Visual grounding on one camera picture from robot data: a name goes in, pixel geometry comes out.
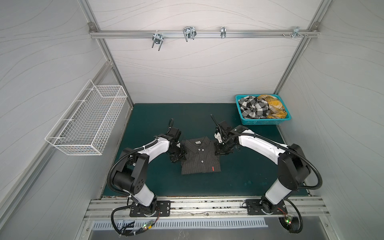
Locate dark grey striped shirt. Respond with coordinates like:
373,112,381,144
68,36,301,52
181,137,221,175

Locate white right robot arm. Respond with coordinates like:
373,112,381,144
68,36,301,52
214,126,323,214

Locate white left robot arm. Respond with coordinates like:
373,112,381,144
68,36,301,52
107,134,186,209

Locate teal plastic basket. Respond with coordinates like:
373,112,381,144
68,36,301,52
235,95,292,126

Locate black white checked shirt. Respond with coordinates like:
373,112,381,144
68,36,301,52
238,96,270,119

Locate yellow plaid shirt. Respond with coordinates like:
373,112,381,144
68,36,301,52
258,95,288,119

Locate metal hook clamp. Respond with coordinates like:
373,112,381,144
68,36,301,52
152,32,164,51

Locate metal u-bolt clamp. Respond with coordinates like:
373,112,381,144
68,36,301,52
183,26,197,42

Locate aluminium top crossbar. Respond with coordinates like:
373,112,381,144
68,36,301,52
90,28,321,39

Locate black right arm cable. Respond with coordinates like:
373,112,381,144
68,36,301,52
209,113,323,190

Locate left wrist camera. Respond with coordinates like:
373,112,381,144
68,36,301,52
166,127,182,141

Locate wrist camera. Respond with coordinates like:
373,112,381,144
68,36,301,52
166,127,182,141
216,121,233,139

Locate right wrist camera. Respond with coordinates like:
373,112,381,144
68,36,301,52
216,121,233,139

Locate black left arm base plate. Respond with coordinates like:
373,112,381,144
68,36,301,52
130,200,171,217

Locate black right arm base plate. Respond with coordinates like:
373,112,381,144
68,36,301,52
244,199,288,216

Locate white slotted cable duct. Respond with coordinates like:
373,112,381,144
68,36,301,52
92,217,268,231

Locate white wire basket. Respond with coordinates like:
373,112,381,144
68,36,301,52
45,80,127,156

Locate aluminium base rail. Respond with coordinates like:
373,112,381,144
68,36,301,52
84,196,331,220

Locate small metal ring clamp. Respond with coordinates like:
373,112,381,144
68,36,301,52
221,27,227,39

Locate metal bracket with bolts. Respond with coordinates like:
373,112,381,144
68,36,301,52
282,27,309,39

